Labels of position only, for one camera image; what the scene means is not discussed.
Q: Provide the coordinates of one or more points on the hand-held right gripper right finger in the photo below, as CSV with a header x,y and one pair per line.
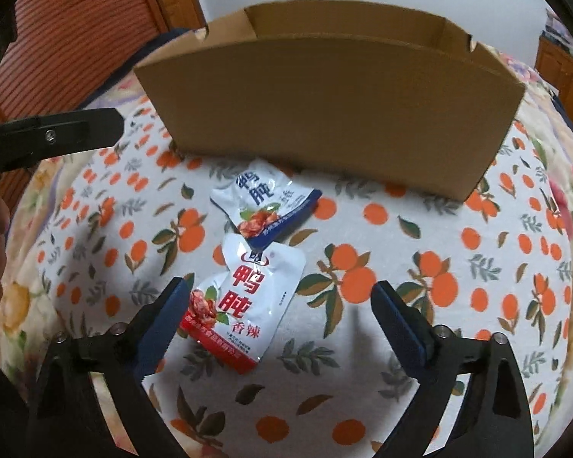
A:
x,y
401,329

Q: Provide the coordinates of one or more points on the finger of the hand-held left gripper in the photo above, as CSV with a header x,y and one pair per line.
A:
x,y
67,133

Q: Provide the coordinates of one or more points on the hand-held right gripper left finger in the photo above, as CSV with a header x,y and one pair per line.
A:
x,y
169,315

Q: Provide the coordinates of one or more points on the white packet red lettering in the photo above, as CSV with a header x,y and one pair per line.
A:
x,y
253,296

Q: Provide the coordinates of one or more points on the white packet blue lettering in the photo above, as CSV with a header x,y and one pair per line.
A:
x,y
262,191

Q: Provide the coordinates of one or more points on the brown cardboard box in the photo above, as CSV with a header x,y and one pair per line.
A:
x,y
339,105

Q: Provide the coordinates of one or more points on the orange fruit print cloth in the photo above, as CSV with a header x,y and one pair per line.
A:
x,y
353,343

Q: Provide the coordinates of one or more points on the floral blanket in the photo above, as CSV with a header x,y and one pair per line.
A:
x,y
568,191

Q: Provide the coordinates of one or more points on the wooden cabinet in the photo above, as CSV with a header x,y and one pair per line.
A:
x,y
568,81

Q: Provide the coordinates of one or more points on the stack of papers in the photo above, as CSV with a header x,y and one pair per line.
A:
x,y
554,26

